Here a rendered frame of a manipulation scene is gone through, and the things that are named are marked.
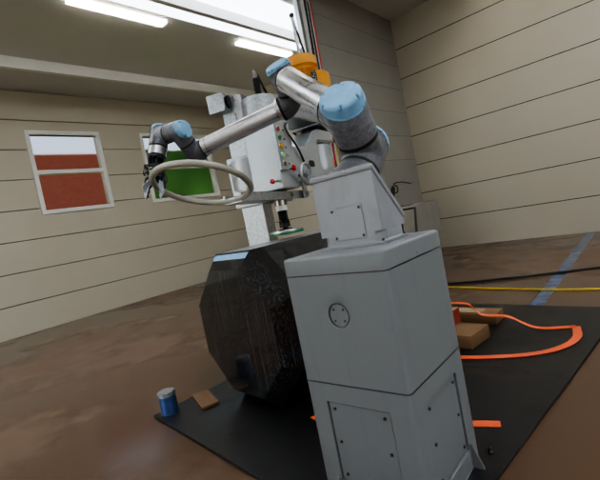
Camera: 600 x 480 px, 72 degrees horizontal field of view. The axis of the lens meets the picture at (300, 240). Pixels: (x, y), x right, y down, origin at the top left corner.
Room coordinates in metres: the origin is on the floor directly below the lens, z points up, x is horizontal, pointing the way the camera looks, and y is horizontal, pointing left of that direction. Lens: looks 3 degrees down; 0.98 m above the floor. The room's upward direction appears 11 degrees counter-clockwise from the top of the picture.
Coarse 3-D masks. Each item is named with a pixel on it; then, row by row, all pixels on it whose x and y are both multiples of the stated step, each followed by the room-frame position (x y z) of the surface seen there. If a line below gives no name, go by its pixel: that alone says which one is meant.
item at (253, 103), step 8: (248, 96) 2.46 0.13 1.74; (256, 96) 2.44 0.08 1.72; (264, 96) 2.45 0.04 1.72; (272, 96) 2.49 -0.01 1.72; (248, 104) 2.46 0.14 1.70; (256, 104) 2.44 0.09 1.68; (264, 104) 2.44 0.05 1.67; (248, 112) 2.46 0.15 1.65; (304, 112) 2.80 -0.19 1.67; (312, 112) 2.91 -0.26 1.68; (288, 120) 2.72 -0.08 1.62; (296, 120) 2.77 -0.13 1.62; (304, 120) 2.81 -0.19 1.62; (312, 120) 2.89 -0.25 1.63; (296, 128) 3.00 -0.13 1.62; (304, 128) 3.03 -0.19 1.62; (312, 128) 3.03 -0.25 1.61; (320, 128) 3.04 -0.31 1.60
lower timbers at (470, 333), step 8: (488, 312) 2.80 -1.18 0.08; (496, 312) 2.76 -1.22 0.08; (464, 320) 2.87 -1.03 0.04; (472, 320) 2.83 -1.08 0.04; (480, 320) 2.80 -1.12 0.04; (488, 320) 2.76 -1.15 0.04; (496, 320) 2.73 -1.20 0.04; (456, 328) 2.58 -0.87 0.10; (464, 328) 2.56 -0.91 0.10; (472, 328) 2.52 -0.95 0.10; (480, 328) 2.50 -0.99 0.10; (488, 328) 2.54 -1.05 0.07; (464, 336) 2.42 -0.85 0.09; (472, 336) 2.41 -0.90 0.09; (480, 336) 2.46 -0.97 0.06; (488, 336) 2.52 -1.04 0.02; (464, 344) 2.43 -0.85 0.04; (472, 344) 2.40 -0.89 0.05
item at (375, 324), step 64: (320, 256) 1.30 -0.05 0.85; (384, 256) 1.15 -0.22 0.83; (320, 320) 1.32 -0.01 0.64; (384, 320) 1.16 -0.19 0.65; (448, 320) 1.39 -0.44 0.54; (320, 384) 1.36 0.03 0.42; (384, 384) 1.19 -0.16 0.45; (448, 384) 1.34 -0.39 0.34; (384, 448) 1.23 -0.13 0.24; (448, 448) 1.28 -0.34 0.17
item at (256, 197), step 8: (240, 192) 2.14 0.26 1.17; (256, 192) 2.26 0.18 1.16; (264, 192) 2.33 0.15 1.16; (272, 192) 2.40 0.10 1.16; (280, 192) 2.47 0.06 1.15; (288, 192) 2.54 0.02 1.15; (296, 192) 2.63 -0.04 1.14; (248, 200) 2.19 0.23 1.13; (256, 200) 2.25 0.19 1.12; (264, 200) 2.33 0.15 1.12; (272, 200) 2.46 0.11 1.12; (288, 200) 2.74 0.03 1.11
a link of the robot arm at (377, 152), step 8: (376, 136) 1.42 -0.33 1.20; (384, 136) 1.50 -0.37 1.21; (368, 144) 1.41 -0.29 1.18; (376, 144) 1.43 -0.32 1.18; (384, 144) 1.49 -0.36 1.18; (344, 152) 1.45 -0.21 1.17; (352, 152) 1.43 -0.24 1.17; (360, 152) 1.42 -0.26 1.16; (368, 152) 1.42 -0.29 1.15; (376, 152) 1.44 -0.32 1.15; (384, 152) 1.48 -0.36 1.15; (376, 160) 1.43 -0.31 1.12; (384, 160) 1.49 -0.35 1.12
